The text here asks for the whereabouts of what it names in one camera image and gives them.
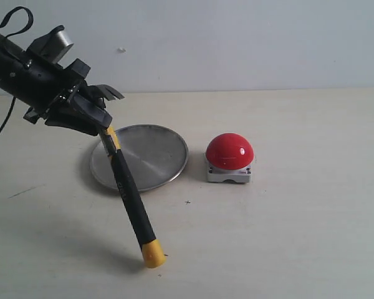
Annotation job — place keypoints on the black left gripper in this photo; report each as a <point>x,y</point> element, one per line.
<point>41,84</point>

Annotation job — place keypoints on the black yellow claw hammer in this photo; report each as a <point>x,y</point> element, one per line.
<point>152,253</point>

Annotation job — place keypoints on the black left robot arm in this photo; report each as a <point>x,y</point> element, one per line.
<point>9,53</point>

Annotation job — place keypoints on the red dome push button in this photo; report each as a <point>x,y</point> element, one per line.
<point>229,157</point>

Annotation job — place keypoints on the round steel plate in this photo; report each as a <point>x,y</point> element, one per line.
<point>155,155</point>

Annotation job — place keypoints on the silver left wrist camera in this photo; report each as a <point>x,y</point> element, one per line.
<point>52,46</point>

